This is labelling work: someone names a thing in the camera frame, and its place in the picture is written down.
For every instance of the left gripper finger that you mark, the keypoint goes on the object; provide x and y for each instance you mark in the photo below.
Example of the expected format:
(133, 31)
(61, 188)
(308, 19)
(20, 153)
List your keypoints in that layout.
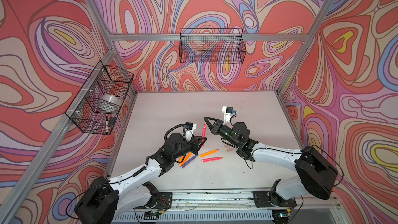
(195, 148)
(198, 139)

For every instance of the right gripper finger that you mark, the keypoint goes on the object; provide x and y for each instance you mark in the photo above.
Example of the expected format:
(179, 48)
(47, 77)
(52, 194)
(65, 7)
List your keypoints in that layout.
(212, 128)
(209, 119)

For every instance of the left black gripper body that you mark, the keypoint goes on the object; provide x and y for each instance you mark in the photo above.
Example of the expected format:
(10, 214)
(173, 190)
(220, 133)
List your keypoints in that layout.
(193, 143)

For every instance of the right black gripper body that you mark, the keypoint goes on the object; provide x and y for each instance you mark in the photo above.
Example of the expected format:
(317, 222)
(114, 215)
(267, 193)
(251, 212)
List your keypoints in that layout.
(216, 127)

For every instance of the pink highlighter pen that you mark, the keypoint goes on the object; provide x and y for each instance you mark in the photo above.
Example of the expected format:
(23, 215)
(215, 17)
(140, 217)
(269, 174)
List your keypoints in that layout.
(212, 159)
(204, 131)

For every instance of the orange highlighter pen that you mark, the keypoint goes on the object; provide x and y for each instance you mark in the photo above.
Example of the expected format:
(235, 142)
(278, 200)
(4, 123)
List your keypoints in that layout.
(208, 153)

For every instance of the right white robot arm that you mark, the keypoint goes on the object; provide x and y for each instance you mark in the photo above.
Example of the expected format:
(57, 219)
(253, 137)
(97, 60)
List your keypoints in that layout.
(314, 174)

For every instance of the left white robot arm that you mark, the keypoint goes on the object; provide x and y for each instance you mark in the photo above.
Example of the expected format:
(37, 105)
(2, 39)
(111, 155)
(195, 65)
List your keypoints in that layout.
(107, 198)

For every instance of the purple pen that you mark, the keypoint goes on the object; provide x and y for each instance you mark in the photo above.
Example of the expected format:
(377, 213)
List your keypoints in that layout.
(189, 161)

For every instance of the orange pen middle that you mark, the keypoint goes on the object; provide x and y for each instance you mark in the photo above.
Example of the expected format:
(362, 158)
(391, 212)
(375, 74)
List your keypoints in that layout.
(186, 157)

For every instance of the white tape roll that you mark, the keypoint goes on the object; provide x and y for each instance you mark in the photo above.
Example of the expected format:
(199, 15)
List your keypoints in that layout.
(111, 99)

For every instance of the aluminium front rail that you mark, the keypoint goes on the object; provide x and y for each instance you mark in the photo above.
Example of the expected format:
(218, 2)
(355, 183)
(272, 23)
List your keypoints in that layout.
(235, 199)

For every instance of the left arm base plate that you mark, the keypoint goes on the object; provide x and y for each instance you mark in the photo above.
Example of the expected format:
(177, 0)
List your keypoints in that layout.
(161, 202)

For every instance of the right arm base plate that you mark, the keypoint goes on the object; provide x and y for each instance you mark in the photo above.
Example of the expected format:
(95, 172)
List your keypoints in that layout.
(266, 199)

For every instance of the black wire basket back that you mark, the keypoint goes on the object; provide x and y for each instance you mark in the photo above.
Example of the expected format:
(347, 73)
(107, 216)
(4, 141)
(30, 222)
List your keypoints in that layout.
(212, 46)

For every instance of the black wire basket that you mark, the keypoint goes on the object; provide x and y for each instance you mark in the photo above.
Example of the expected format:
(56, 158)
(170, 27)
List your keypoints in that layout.
(88, 113)
(212, 46)

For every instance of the black wire basket left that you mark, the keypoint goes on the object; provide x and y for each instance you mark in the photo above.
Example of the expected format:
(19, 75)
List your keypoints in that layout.
(88, 113)

